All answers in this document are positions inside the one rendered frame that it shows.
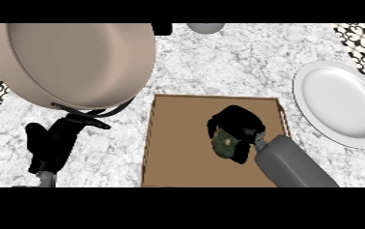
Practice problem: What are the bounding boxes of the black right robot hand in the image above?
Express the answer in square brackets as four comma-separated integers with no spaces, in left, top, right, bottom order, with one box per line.
[206,104,266,165]

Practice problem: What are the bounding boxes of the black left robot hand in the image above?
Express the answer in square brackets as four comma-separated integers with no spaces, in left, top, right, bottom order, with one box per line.
[24,113,113,175]

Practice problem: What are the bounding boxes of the dark green squash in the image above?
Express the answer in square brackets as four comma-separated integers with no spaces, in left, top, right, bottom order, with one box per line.
[212,127,243,159]

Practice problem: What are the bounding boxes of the brown wooden tray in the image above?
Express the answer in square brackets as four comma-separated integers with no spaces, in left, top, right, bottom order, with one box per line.
[141,94,293,188]

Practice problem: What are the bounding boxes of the white plate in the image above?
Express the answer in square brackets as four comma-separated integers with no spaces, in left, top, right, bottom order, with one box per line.
[293,60,365,150]

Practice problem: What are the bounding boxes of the black and white patterned cloth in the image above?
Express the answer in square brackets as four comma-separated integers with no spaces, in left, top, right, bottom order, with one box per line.
[0,80,12,105]

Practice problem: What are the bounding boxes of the beige pan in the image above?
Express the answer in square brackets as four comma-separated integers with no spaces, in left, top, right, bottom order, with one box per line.
[0,23,158,118]

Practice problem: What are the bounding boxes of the grey round object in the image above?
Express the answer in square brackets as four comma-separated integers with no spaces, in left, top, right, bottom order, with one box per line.
[185,23,226,35]

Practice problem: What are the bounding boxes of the black block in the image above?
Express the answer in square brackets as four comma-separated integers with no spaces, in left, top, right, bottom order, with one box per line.
[151,23,175,37]

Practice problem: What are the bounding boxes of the black and white patterned mat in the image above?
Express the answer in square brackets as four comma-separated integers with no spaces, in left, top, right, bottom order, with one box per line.
[333,23,365,67]

